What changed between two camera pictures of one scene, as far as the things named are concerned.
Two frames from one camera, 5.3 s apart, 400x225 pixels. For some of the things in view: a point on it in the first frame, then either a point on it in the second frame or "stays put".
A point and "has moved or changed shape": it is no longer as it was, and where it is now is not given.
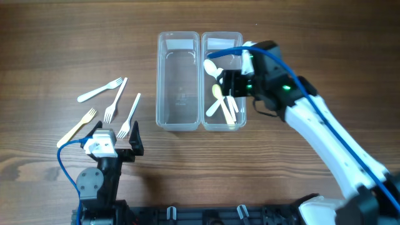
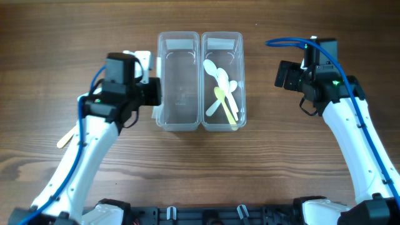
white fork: [125, 127] has moved or changed shape
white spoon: [210, 68] stays put
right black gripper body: [244, 84] -> [295, 77]
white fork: [111, 110] has moved or changed shape
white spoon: [232, 104] stays put
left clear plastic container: [178, 80] stays put
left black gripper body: [125, 155] -> [149, 93]
